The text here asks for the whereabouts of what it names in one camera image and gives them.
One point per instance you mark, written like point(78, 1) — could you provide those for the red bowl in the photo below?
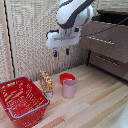
point(66, 77)

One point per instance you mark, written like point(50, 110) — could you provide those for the brown drawer cabinet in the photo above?
point(108, 46)

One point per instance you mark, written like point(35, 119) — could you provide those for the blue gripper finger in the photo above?
point(55, 53)
point(67, 51)

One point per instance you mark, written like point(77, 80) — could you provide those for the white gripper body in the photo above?
point(61, 38)

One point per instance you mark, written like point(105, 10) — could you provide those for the pink mug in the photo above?
point(69, 88)

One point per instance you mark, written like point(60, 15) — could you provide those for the red shopping basket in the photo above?
point(23, 101)

